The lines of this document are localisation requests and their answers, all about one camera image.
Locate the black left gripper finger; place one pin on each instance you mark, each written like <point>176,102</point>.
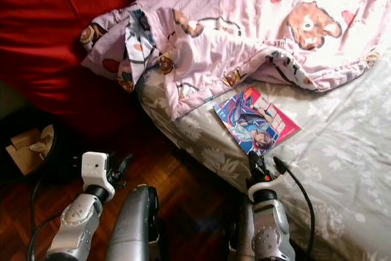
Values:
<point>126,161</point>

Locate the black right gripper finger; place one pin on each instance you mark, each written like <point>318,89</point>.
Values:
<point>253,162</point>

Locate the colourful manga book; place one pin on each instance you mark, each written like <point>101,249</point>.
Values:
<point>253,119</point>

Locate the pink cartoon print blanket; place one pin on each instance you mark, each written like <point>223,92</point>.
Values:
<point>238,29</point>

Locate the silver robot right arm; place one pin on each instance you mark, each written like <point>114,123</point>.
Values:
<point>272,230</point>

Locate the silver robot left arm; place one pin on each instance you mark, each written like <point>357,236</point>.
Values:
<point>76,224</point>

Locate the silver robot left leg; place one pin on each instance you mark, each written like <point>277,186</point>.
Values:
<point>131,230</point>

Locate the silver robot leg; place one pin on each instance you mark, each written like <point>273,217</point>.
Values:
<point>131,230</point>
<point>241,239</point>

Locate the black round bin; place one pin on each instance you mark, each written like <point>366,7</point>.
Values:
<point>61,151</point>

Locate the silver robot right leg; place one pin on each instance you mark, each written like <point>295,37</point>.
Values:
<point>241,239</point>

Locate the crumpled beige paper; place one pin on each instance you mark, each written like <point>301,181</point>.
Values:
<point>46,139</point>

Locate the bed with beige floral sheet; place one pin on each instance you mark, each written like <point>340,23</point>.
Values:
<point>342,151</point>

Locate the brown cardboard piece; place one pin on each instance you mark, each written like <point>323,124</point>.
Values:
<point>24,154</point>

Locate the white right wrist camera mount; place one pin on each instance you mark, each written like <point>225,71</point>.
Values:
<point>278,184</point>

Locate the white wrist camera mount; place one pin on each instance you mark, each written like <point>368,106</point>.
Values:
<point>95,168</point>
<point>278,184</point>

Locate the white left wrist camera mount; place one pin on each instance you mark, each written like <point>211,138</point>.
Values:
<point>95,168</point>

